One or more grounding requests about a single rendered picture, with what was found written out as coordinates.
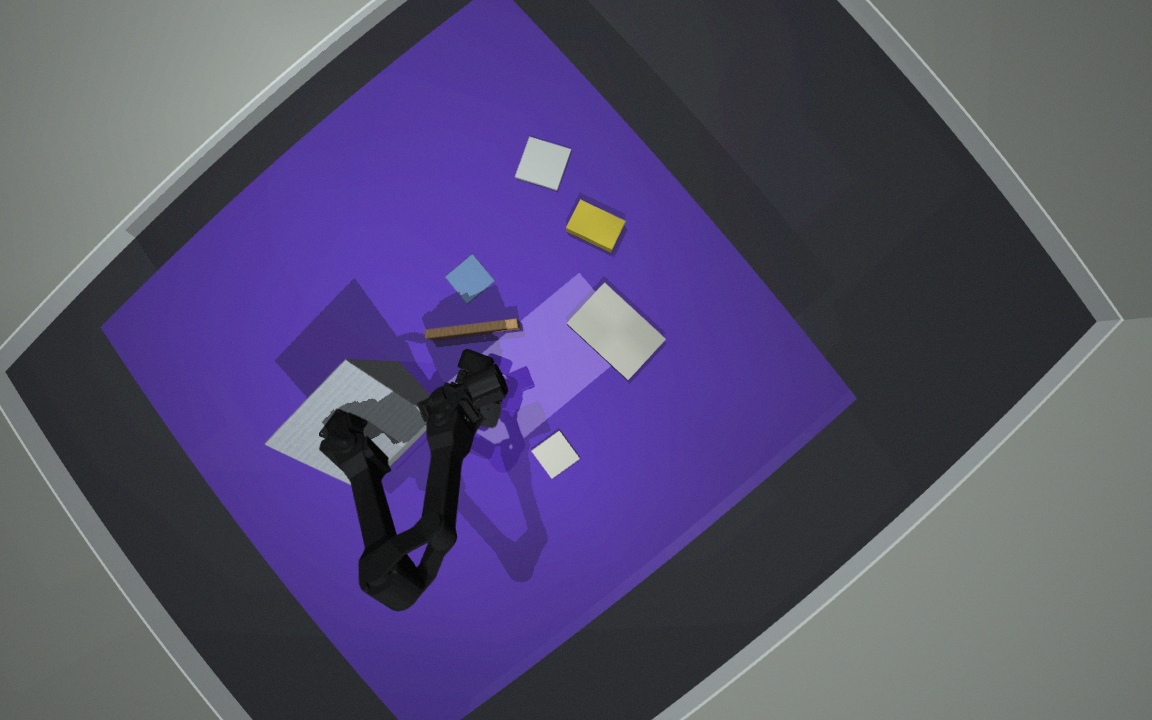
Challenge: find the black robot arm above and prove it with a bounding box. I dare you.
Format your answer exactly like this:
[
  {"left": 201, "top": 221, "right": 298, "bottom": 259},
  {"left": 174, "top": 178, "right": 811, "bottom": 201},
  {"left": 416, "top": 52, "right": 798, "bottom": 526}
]
[{"left": 319, "top": 364, "right": 508, "bottom": 611}]

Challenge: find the olive yellow block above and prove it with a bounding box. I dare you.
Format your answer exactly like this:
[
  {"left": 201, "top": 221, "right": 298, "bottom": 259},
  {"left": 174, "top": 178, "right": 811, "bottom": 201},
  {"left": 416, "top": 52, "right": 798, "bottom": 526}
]
[{"left": 566, "top": 199, "right": 626, "bottom": 253}]

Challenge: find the pale grey flat rectangular panel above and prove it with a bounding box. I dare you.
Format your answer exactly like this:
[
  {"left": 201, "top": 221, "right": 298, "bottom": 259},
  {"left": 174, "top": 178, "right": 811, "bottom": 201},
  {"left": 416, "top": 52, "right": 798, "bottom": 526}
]
[{"left": 567, "top": 282, "right": 666, "bottom": 380}]

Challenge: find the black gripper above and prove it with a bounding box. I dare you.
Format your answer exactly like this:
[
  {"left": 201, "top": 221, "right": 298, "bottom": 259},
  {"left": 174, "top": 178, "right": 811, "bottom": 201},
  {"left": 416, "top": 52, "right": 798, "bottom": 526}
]
[{"left": 444, "top": 349, "right": 494, "bottom": 387}]

